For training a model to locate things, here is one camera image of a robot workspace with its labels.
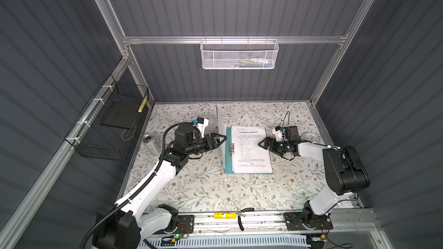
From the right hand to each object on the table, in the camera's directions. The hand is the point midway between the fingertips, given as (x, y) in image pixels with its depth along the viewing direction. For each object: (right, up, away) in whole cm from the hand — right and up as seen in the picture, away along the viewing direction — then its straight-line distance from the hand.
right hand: (266, 147), depth 95 cm
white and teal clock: (+27, +6, +5) cm, 28 cm away
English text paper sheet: (-25, +13, +4) cm, 29 cm away
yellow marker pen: (-63, +20, -15) cm, 68 cm away
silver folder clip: (-19, -1, +2) cm, 19 cm away
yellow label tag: (-23, -26, -20) cm, 40 cm away
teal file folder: (-21, -10, -6) cm, 24 cm away
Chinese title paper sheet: (-10, -5, -1) cm, 11 cm away
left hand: (-23, +7, -21) cm, 32 cm away
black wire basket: (-74, +12, -23) cm, 78 cm away
